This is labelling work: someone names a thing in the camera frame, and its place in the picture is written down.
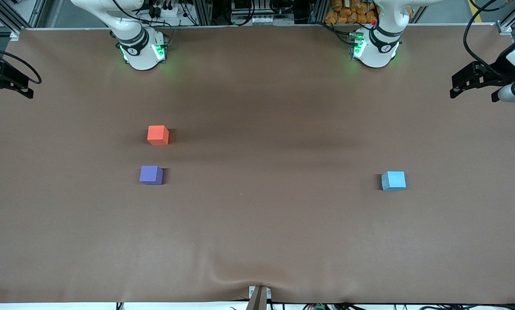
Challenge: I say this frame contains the light blue foam block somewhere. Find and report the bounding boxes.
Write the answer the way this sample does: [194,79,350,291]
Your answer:
[381,171,407,191]

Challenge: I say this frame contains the orange foam block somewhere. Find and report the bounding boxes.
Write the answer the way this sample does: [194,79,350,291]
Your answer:
[147,125,170,146]

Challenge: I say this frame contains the purple foam block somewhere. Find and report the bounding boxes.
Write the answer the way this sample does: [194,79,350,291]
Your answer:
[139,166,163,185]

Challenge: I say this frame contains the pile of orange lumpy objects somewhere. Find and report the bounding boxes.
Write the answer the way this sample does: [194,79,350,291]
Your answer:
[325,0,378,25]

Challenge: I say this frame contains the white power strip with plugs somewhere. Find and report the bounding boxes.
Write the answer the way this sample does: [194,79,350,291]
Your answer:
[145,0,185,20]

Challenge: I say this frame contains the brown table mat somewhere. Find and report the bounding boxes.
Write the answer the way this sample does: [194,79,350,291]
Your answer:
[0,24,515,304]

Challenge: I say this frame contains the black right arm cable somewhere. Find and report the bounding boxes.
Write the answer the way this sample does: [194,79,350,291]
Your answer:
[0,45,42,84]

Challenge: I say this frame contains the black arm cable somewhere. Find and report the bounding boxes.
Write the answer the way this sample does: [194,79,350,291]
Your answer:
[463,0,514,80]
[0,45,42,84]

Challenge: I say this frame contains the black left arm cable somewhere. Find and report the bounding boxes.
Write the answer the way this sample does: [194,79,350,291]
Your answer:
[463,0,514,80]

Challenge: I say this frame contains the aluminium frame profile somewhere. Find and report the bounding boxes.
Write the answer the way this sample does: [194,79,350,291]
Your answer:
[0,0,23,40]
[496,0,515,35]

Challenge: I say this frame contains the brown post with white bracket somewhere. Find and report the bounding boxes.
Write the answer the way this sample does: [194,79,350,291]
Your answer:
[245,285,271,310]

